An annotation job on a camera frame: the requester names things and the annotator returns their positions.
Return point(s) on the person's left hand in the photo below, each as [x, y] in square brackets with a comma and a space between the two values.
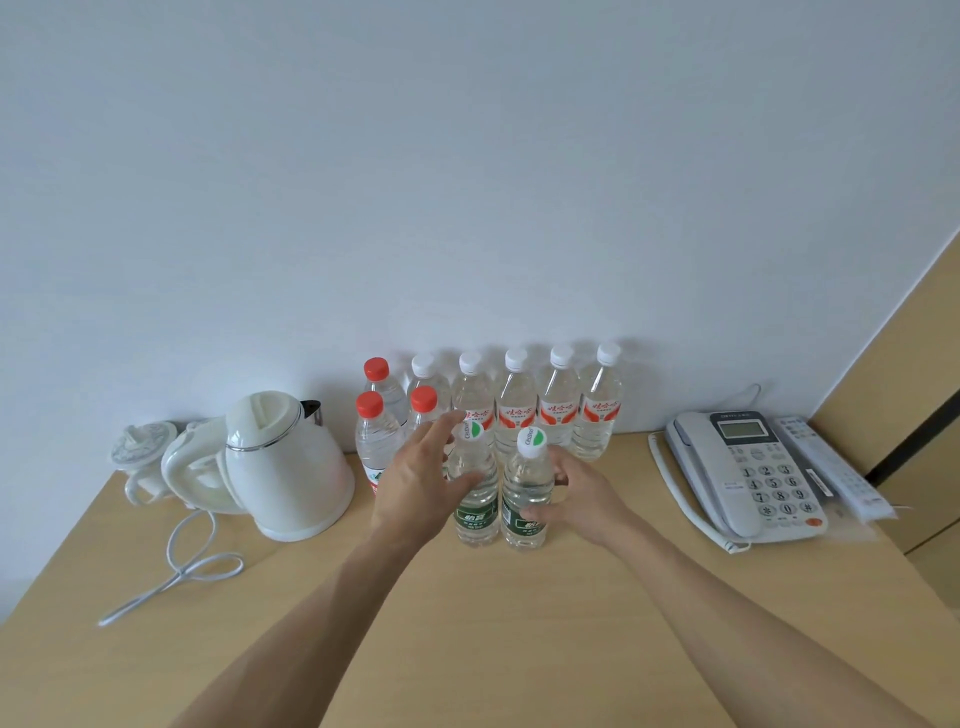
[412, 495]

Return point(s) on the person's right hand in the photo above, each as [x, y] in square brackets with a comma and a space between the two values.
[596, 510]

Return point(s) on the red cap water bottle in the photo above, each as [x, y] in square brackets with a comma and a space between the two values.
[386, 386]
[375, 442]
[424, 405]

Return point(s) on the green label water bottle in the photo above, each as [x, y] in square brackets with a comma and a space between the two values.
[480, 521]
[525, 472]

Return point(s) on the white cap water bottle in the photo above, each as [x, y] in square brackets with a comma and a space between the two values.
[427, 375]
[516, 397]
[596, 420]
[559, 397]
[472, 390]

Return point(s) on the person's right forearm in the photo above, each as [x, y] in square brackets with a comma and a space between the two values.
[750, 637]

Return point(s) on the person's left forearm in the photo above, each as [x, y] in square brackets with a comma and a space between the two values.
[300, 637]

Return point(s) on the white electric kettle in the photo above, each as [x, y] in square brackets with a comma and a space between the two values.
[292, 480]

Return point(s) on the white telephone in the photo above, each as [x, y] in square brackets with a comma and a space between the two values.
[727, 480]

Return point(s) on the wooden table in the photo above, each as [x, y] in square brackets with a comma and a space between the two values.
[510, 637]

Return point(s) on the bagged remote control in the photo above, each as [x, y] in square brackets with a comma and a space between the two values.
[832, 465]

